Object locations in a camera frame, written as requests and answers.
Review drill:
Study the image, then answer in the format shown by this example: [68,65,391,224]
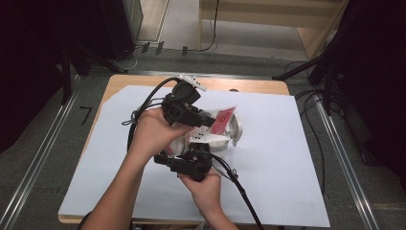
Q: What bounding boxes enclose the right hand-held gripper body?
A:
[176,133,232,183]

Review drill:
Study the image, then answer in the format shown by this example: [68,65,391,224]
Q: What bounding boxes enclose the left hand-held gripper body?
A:
[161,73,208,127]

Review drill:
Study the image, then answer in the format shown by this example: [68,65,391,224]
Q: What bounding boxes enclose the red and white refill pouch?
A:
[167,106,237,158]

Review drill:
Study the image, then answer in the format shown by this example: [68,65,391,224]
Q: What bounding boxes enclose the glass jar with white lid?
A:
[191,109,244,153]

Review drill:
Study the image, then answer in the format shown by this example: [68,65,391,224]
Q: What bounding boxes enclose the person's right hand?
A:
[178,169,223,219]

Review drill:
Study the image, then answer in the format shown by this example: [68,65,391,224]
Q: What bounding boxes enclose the person's left hand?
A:
[127,106,194,167]

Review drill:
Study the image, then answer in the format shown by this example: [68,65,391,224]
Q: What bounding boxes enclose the wooden table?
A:
[57,74,290,226]

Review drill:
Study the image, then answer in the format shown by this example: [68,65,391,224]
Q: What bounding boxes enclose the white paper sheet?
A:
[58,84,331,228]

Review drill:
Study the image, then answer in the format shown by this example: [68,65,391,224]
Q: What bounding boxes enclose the dark cabinet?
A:
[101,0,144,61]

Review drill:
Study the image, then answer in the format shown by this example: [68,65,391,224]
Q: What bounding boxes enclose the black metal stand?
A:
[272,32,339,113]
[60,41,128,104]

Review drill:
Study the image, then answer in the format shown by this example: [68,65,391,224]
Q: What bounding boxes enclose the light wooden cabinet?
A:
[197,0,350,60]

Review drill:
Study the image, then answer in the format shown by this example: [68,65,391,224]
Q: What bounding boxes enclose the black curtain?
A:
[331,0,406,183]
[0,0,106,154]

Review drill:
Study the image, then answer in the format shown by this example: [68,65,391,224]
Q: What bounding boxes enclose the right hand-held gripper black cable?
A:
[209,152,266,230]

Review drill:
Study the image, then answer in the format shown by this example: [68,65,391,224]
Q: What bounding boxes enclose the thin black hanging cable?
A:
[199,0,221,53]

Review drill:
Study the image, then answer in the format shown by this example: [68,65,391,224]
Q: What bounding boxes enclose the black floor cable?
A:
[293,89,344,195]

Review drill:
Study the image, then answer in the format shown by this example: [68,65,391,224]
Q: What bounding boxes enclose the metal floor rail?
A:
[0,76,79,230]
[314,95,381,230]

